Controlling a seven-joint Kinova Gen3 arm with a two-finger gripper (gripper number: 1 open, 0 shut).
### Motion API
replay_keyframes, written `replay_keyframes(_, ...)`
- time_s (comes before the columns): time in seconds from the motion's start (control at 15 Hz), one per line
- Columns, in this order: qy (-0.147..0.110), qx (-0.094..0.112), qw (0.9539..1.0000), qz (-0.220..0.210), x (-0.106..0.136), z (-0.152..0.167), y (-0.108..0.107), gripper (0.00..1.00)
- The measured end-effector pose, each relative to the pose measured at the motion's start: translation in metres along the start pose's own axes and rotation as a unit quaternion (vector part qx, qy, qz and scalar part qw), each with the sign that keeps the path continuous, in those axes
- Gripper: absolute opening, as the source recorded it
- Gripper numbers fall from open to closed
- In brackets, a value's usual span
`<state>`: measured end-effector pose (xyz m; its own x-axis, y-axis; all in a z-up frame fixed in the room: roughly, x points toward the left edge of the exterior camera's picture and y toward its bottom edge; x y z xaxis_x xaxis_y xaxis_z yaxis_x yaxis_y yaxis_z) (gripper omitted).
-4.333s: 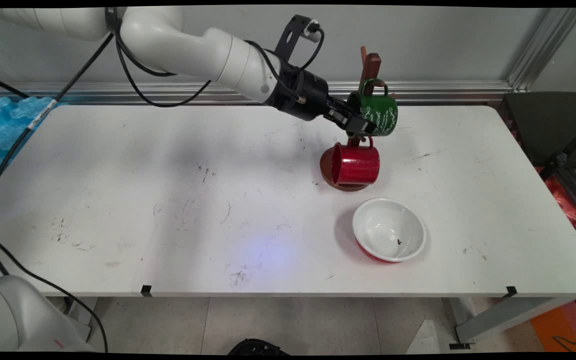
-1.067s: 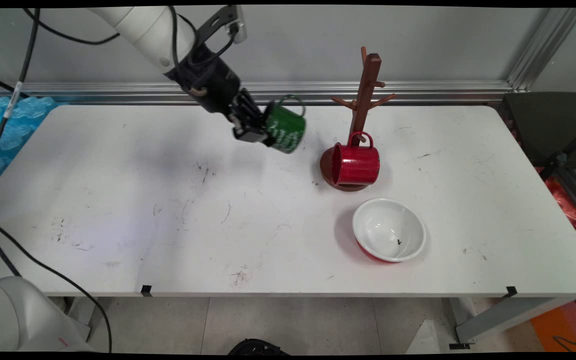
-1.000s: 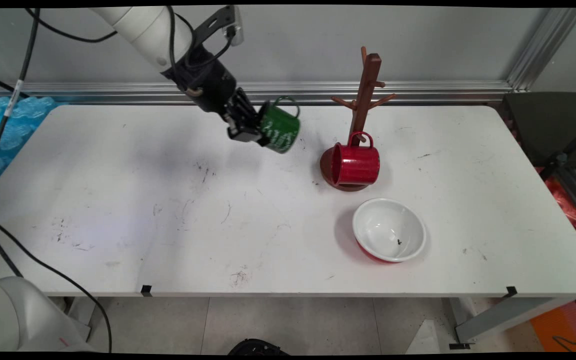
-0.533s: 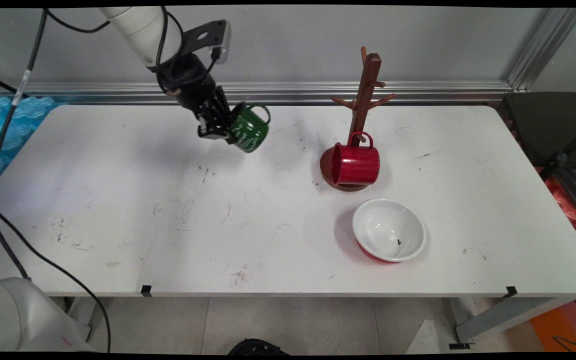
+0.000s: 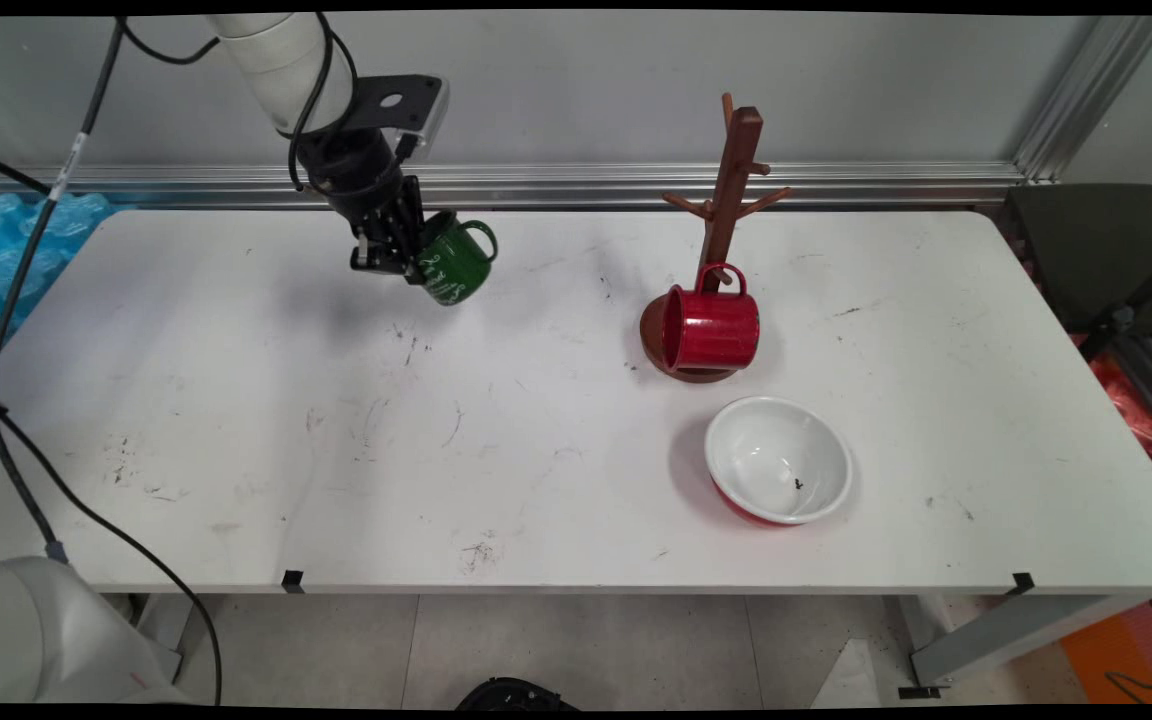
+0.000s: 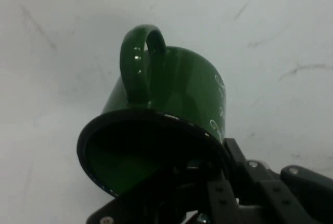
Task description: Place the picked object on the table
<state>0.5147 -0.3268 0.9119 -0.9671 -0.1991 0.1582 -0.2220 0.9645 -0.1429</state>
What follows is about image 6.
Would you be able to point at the green enamel mug white lettering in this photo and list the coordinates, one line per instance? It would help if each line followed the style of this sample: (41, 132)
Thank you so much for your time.
(182, 78)

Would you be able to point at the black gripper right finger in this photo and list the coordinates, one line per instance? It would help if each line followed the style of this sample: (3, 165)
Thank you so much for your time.
(275, 195)

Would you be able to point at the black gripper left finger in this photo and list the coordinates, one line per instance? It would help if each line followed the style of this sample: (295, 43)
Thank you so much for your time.
(221, 198)

